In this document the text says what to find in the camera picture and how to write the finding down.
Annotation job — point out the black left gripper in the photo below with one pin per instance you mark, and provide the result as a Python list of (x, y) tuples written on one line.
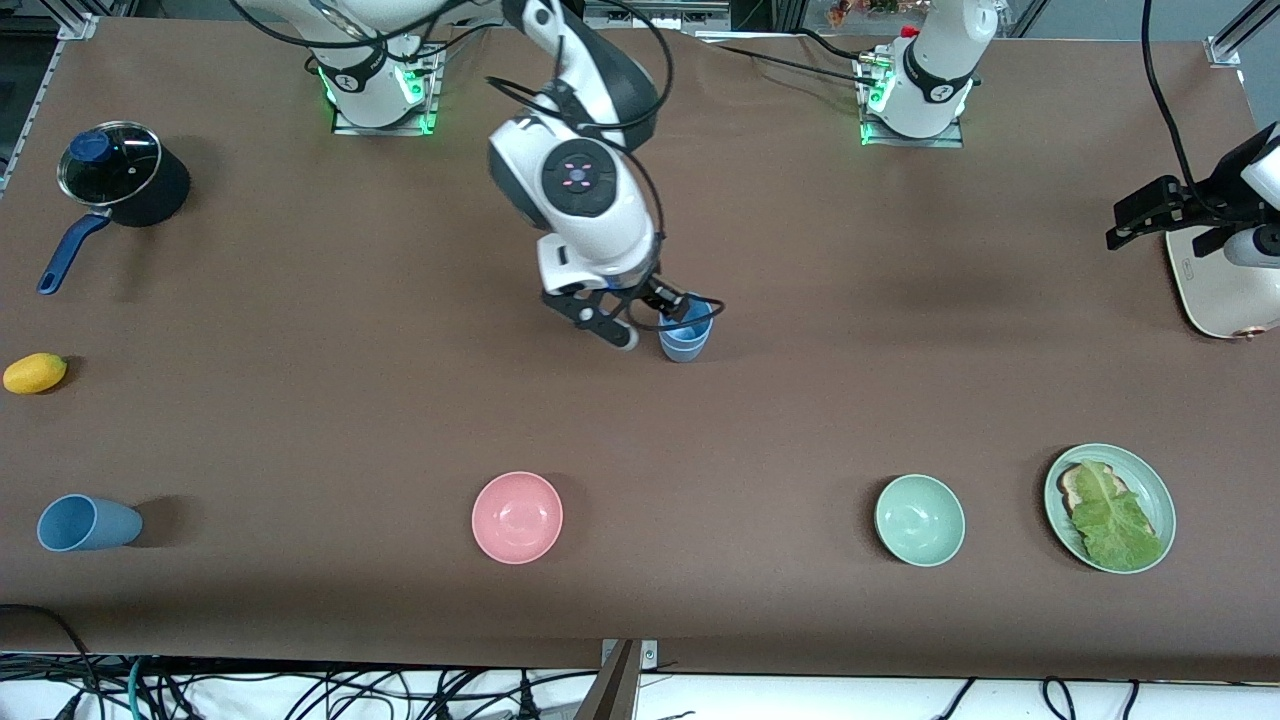
[(1203, 204)]

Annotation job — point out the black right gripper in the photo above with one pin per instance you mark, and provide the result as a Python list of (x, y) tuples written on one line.
[(648, 290)]

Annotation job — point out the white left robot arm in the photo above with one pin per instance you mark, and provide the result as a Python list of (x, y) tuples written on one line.
[(935, 60)]

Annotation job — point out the white cutting board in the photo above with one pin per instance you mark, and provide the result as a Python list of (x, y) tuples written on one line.
[(1215, 300)]

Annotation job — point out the pink bowl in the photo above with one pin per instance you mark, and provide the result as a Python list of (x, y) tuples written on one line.
[(517, 517)]

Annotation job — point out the pale green plate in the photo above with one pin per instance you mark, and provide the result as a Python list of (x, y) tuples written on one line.
[(1155, 485)]

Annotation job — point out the brown table cover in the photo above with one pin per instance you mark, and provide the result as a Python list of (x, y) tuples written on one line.
[(400, 300)]

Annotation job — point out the toast bread slice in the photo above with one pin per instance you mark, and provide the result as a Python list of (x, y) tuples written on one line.
[(1073, 490)]

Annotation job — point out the green lettuce leaf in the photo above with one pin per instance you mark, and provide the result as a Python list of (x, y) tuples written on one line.
[(1112, 522)]

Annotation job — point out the pale green bowl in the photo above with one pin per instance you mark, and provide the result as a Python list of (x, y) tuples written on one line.
[(919, 520)]

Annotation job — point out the dark blue saucepan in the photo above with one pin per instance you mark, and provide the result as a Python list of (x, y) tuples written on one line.
[(168, 195)]

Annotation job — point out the glass lid with blue knob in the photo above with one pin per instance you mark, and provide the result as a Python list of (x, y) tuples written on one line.
[(125, 170)]

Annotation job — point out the yellow mango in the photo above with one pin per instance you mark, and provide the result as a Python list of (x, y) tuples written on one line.
[(35, 373)]

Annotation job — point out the aluminium frame rail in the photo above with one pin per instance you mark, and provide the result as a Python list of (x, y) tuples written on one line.
[(1225, 50), (80, 25)]

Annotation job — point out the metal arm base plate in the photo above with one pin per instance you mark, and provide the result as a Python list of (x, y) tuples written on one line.
[(345, 125), (950, 141)]

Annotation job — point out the aluminium frame profile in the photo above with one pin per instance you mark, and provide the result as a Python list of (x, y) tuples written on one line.
[(690, 15)]

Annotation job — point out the metal table bracket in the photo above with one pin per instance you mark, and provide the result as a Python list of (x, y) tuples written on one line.
[(628, 660)]

